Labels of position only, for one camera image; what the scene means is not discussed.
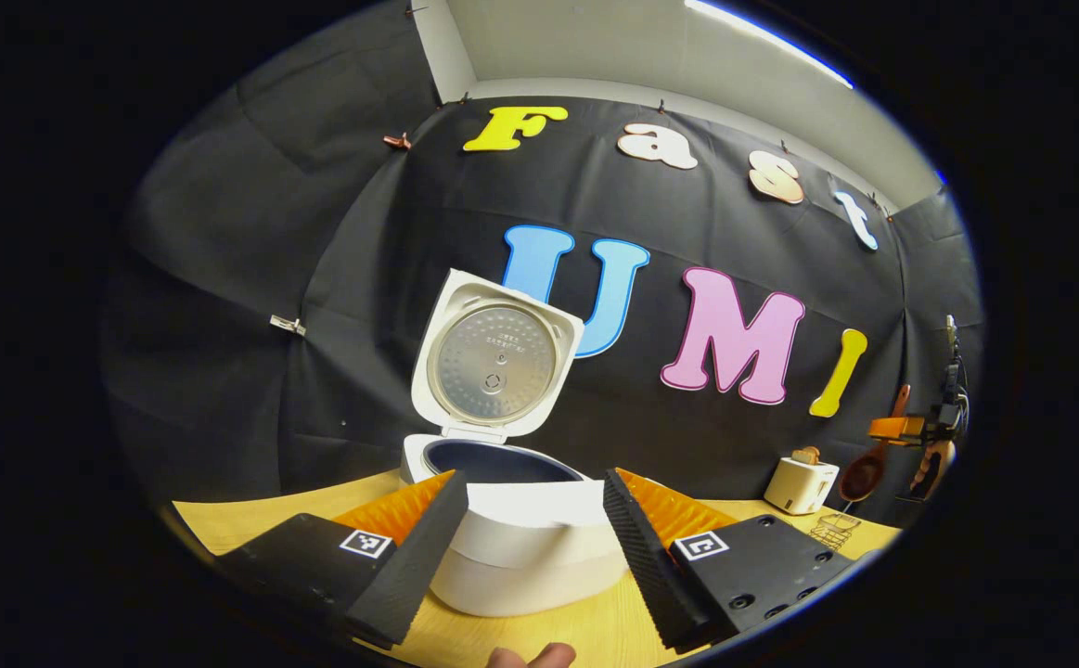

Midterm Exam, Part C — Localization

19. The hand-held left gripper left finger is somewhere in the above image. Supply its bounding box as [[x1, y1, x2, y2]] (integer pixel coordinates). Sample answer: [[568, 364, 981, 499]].
[[214, 469, 470, 649]]

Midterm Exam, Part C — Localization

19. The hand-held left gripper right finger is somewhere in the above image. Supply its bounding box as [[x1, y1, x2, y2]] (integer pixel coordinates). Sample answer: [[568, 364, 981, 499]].
[[602, 467, 860, 653]]

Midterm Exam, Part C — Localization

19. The brown wooden spoon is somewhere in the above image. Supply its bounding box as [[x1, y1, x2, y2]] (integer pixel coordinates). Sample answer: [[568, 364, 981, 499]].
[[838, 383, 913, 504]]

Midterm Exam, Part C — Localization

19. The white rice cooker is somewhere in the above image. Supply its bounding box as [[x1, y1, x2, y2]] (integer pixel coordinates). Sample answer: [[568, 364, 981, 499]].
[[400, 268, 633, 618]]

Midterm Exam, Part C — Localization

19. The metal wire chopstick holder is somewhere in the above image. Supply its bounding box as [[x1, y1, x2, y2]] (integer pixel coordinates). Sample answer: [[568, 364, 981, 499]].
[[810, 510, 863, 551]]

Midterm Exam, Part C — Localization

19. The white toaster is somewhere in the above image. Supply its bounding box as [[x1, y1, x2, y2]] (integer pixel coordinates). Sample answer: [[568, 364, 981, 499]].
[[763, 455, 840, 516]]

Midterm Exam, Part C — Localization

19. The black backdrop cloth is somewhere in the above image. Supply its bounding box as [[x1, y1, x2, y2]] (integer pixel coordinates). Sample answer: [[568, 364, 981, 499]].
[[98, 0, 985, 520]]

